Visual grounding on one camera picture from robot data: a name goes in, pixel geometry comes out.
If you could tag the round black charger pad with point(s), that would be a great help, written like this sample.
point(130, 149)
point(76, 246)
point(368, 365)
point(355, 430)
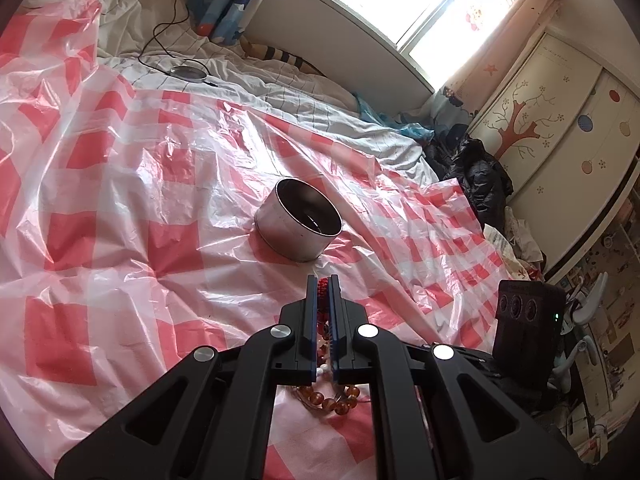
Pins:
point(188, 73)

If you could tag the pink curtain right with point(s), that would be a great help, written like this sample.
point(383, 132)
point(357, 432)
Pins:
point(466, 92)

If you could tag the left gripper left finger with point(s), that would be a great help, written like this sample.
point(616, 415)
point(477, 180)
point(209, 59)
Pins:
point(209, 416)

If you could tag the round metal tin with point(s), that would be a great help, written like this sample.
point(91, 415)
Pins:
point(298, 221)

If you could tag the blue plastic bag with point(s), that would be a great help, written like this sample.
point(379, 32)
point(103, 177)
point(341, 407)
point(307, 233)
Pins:
point(412, 130)

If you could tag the striped pillow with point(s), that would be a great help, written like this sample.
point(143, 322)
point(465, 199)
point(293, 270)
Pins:
point(268, 53)

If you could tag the black down jacket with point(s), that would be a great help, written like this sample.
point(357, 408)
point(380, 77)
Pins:
point(484, 181)

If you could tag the clothes pile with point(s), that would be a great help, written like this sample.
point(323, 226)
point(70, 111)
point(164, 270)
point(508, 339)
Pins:
point(520, 253)

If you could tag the white wardrobe with tree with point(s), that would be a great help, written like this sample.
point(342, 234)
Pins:
point(566, 130)

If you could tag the white grid duvet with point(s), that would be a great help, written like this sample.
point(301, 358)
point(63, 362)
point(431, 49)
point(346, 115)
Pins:
point(143, 39)

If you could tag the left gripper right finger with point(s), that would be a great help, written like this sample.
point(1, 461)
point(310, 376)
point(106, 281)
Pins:
point(441, 412)

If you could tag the red white checkered plastic sheet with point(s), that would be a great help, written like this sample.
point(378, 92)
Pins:
point(128, 235)

